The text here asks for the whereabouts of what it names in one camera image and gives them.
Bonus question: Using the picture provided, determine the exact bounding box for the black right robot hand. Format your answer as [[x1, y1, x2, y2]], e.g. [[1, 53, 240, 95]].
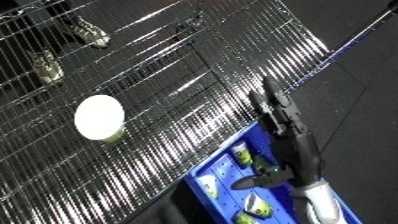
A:
[[229, 76, 326, 191]]

